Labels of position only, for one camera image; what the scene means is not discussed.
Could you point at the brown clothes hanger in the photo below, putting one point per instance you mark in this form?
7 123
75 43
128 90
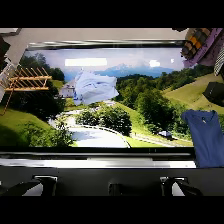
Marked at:
30 83

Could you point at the light blue shirt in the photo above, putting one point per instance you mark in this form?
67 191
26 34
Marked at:
95 87

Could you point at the blue T-shirt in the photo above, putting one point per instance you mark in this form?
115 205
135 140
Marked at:
207 140

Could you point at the yellow and dark striped garment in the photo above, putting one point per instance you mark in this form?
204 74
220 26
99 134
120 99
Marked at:
195 41

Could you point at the black and white striped garment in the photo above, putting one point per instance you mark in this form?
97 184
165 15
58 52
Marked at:
219 61

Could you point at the silver frame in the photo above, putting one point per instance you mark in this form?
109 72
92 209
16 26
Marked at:
100 163

